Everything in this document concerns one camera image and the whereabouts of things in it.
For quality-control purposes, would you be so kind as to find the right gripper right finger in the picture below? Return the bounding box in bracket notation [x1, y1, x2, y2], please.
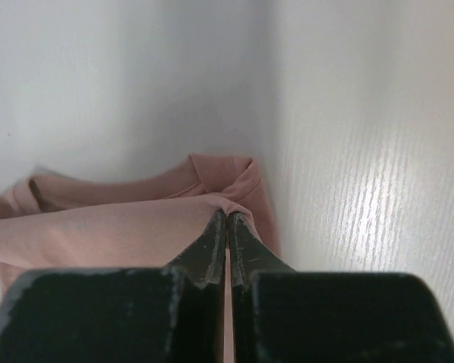
[228, 213, 454, 362]

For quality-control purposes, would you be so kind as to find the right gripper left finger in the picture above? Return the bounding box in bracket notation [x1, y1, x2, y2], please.
[0, 211, 227, 362]

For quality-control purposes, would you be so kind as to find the pink t shirt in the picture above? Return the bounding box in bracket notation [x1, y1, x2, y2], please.
[0, 152, 285, 363]

